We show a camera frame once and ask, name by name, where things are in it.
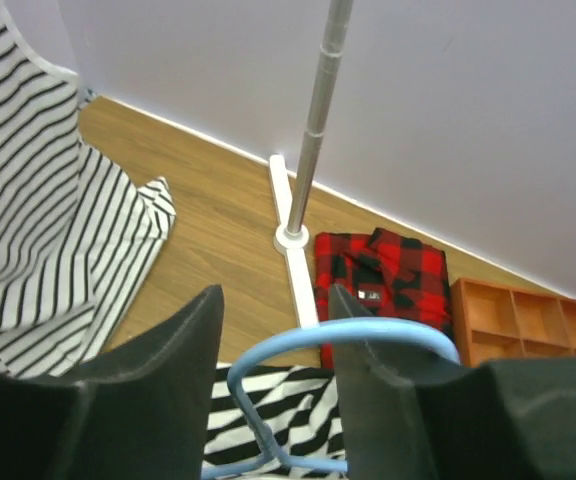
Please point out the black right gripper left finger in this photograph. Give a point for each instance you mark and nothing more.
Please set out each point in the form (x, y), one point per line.
(139, 411)

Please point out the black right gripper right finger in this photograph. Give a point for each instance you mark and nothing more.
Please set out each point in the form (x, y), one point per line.
(407, 413)

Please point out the wide striped tank top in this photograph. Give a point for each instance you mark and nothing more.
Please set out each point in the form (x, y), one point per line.
(299, 404)

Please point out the light blue wire hanger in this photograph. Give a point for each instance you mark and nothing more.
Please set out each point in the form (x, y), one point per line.
(332, 332)

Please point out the thin striped tank top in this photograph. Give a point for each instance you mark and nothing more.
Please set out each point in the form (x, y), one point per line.
(77, 236)

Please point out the brown wooden compartment organizer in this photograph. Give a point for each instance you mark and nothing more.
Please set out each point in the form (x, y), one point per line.
(496, 322)

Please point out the red black plaid shirt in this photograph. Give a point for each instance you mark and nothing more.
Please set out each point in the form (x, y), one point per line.
(391, 276)

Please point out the white rack base foot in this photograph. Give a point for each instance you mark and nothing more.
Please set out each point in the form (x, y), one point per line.
(292, 246)

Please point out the silver vertical rack pole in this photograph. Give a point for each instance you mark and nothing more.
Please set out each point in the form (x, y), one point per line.
(330, 56)

